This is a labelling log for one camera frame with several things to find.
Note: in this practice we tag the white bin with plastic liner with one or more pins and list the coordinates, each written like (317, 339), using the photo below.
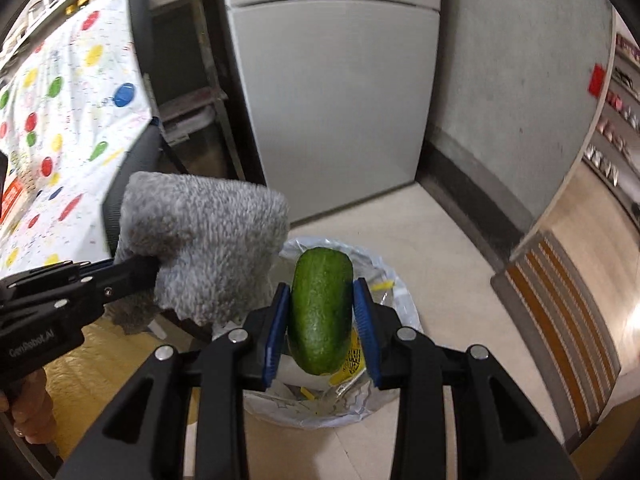
(400, 290)

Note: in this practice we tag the white countertop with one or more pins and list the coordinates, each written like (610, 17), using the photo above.
(172, 2)

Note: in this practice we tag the person's left hand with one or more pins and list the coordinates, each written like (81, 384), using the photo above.
(32, 405)

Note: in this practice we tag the balloon print tablecloth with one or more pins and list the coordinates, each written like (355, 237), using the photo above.
(65, 110)

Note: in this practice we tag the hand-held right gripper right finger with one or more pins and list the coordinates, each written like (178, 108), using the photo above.
(369, 335)

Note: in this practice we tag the shelf of packaged goods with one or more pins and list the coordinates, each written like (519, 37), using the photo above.
(620, 110)

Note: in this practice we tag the grey fluffy cloth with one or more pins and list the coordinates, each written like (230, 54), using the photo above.
(200, 230)

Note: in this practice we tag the orange and white food bowl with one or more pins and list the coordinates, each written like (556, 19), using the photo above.
(11, 195)

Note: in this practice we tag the orange striped mat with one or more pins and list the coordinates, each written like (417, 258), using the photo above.
(555, 320)

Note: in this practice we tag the green cucumber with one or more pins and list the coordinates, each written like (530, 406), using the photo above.
(320, 310)

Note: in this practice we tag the red wall sticker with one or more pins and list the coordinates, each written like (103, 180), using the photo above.
(597, 80)

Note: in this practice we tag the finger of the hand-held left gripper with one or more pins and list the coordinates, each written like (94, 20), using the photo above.
(50, 275)
(125, 275)

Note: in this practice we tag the grey refrigerator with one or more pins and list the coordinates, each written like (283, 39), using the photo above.
(330, 110)

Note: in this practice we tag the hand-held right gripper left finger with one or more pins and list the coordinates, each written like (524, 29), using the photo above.
(277, 330)

